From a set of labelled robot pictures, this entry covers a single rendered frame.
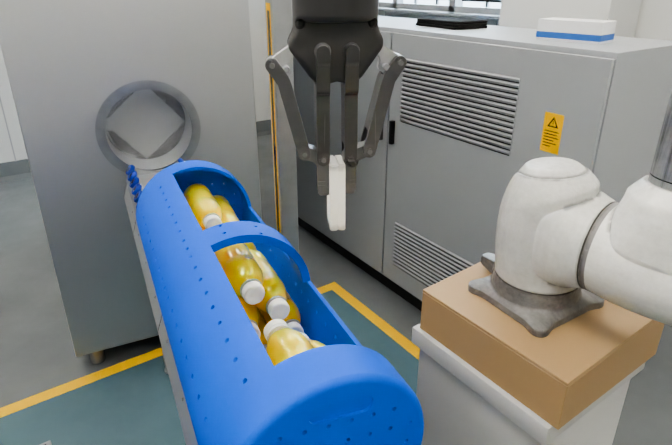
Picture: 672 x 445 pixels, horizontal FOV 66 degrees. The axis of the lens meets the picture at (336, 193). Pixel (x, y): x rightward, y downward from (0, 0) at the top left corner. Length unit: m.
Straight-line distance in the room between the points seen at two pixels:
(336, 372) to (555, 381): 0.40
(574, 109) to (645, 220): 1.16
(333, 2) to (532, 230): 0.59
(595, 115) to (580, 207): 1.05
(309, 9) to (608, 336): 0.77
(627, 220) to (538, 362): 0.26
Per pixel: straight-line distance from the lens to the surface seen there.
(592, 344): 0.99
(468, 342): 1.01
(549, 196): 0.90
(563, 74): 1.98
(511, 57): 2.10
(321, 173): 0.50
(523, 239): 0.93
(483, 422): 1.09
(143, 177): 2.20
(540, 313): 0.99
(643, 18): 3.26
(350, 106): 0.48
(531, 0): 3.25
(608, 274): 0.88
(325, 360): 0.66
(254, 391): 0.66
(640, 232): 0.85
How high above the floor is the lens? 1.66
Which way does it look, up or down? 23 degrees down
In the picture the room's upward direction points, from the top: straight up
